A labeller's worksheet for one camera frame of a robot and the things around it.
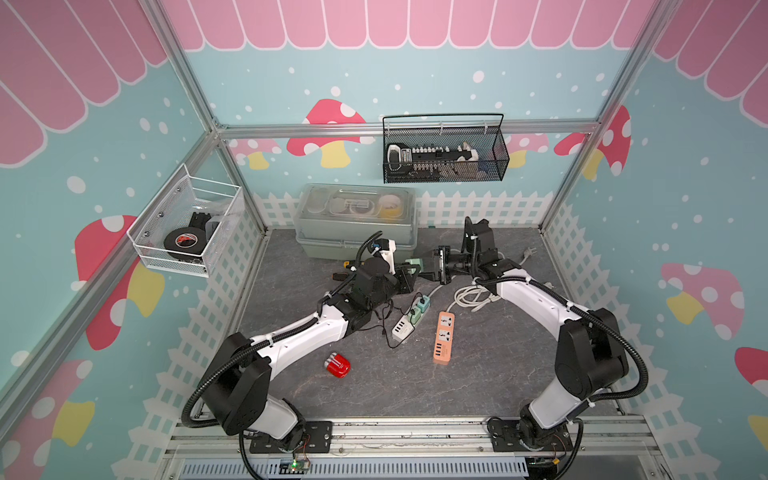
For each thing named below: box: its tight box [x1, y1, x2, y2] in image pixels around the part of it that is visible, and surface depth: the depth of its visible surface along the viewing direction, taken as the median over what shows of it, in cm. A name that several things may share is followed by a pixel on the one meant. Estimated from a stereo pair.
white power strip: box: [392, 314, 415, 341], surface depth 91 cm
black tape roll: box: [164, 226, 208, 262], surface depth 70 cm
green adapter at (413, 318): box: [408, 307, 421, 325], surface depth 91 cm
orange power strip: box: [433, 311, 455, 365], surface depth 90 cm
